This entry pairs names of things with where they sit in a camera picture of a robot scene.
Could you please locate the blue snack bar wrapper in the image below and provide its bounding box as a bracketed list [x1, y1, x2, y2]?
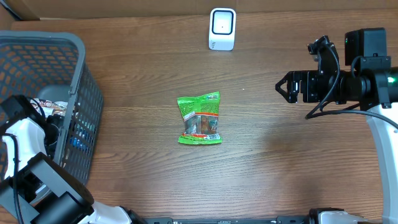
[70, 137, 87, 153]

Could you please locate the beige cookie snack bag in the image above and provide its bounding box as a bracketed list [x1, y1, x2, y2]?
[30, 98, 68, 118]

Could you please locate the green snack bag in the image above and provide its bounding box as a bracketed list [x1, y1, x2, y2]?
[177, 91, 223, 145]

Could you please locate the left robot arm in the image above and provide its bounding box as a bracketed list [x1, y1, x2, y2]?
[1, 95, 145, 224]

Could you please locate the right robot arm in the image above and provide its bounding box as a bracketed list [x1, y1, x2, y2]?
[275, 27, 397, 223]

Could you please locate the white barcode scanner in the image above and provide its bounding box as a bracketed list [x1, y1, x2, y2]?
[208, 7, 236, 51]

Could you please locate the grey plastic shopping basket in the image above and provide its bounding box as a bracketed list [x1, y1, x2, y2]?
[1, 30, 103, 186]

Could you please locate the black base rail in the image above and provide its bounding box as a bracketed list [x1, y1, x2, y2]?
[144, 215, 308, 224]

